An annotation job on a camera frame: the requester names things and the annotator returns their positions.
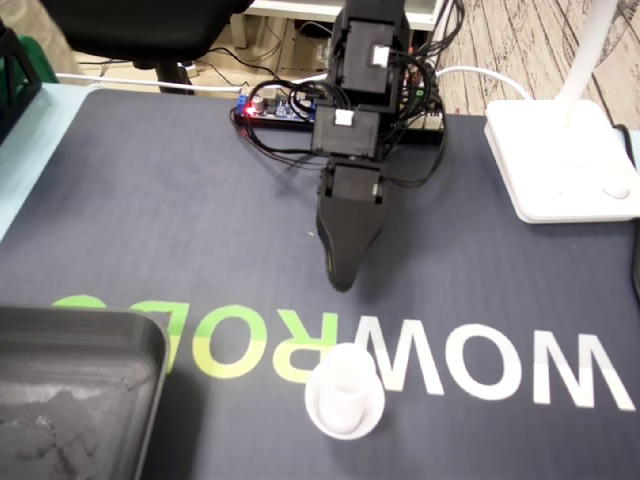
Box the white desk lamp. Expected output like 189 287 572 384
484 0 640 225

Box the white power cable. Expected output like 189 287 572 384
53 65 532 102

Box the blue circuit board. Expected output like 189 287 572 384
234 89 319 126

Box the dark grey printed desk mat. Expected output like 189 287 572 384
0 88 640 480

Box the white translucent plastic cup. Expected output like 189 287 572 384
304 343 386 441

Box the white translucent plastic cylinder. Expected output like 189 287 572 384
318 382 372 435

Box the black plastic tray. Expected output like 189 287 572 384
0 305 171 480

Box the black truss stand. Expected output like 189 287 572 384
0 19 42 144

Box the green box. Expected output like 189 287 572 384
14 34 57 84

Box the thin black wire bundle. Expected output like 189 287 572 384
239 78 351 172

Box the black servo cable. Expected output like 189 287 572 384
382 64 449 190

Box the black office chair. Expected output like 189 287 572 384
42 0 256 95

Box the thick black cable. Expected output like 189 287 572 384
613 122 640 304

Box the white shelf unit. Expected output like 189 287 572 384
229 0 454 76

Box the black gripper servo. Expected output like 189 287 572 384
316 161 390 294

